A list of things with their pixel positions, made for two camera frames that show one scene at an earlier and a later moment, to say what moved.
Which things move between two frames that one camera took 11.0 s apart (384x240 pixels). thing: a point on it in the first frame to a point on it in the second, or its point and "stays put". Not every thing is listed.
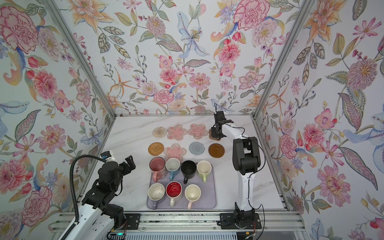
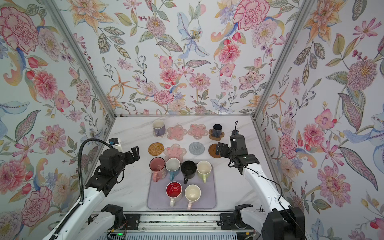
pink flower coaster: (197, 131) stays put
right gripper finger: (216, 131) to (223, 150)
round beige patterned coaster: (159, 132) stays put
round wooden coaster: (216, 150) stays put
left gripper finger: (106, 155) to (114, 142)
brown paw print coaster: (211, 137) stays put
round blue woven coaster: (196, 148) stays put
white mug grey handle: (155, 192) to (159, 127)
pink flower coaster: (177, 132) stays put
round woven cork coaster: (156, 148) stays put
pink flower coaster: (174, 151) stays put
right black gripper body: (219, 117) to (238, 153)
